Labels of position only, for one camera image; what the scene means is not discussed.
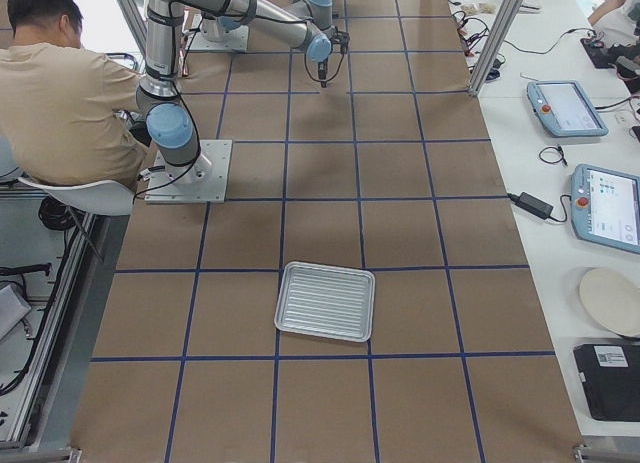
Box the black power adapter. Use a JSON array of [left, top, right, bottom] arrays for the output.
[[507, 192, 553, 220]]

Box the black box with label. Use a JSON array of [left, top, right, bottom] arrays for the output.
[[573, 344, 639, 422]]

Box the white chair seat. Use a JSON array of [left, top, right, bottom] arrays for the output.
[[18, 177, 134, 216]]

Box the lower blue teach pendant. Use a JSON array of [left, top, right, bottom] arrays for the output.
[[570, 164, 639, 254]]

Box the aluminium frame post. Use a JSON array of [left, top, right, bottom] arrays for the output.
[[468, 0, 523, 96]]

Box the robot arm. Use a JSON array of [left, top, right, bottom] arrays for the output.
[[140, 0, 333, 98], [136, 0, 212, 187]]

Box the blue teach pendant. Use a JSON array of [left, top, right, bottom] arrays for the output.
[[570, 164, 639, 254], [526, 80, 609, 138]]

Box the beige round plate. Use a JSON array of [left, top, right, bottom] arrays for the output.
[[579, 268, 639, 339]]

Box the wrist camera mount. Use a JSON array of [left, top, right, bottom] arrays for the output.
[[331, 27, 350, 55]]

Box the silver ridged metal tray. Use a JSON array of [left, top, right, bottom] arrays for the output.
[[274, 261, 376, 343]]

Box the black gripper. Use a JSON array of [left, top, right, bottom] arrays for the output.
[[317, 60, 328, 87]]

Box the seated person beige shirt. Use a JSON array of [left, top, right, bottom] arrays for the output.
[[1, 0, 146, 189]]

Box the upper blue teach pendant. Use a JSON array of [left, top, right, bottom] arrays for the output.
[[526, 80, 609, 138]]

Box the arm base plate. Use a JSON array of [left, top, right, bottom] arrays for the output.
[[144, 139, 232, 204], [185, 13, 249, 53]]

